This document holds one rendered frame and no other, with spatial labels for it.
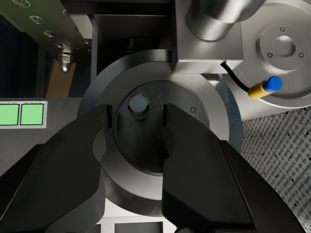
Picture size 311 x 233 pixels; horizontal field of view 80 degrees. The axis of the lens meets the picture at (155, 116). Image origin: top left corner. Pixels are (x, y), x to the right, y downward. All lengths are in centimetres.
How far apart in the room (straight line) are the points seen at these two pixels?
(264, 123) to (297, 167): 8
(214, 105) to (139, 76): 7
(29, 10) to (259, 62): 38
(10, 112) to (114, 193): 46
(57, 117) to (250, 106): 45
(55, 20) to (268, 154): 44
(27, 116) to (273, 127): 53
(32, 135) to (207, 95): 48
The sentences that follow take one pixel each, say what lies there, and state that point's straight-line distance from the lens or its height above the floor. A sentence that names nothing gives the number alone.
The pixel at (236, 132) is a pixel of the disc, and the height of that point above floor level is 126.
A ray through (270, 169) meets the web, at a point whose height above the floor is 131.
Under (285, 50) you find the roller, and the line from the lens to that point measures 23.
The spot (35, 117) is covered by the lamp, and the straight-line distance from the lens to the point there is 56.
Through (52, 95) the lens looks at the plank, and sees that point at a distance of 206.
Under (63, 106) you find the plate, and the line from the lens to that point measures 54.
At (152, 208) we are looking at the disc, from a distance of 17.
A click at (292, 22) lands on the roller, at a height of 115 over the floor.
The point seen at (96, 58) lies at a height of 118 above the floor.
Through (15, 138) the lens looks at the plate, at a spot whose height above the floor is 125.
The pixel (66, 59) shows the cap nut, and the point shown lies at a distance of 56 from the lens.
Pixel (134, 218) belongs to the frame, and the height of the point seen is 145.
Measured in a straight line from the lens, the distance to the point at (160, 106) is 15.
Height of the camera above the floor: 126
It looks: 8 degrees down
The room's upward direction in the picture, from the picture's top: 179 degrees clockwise
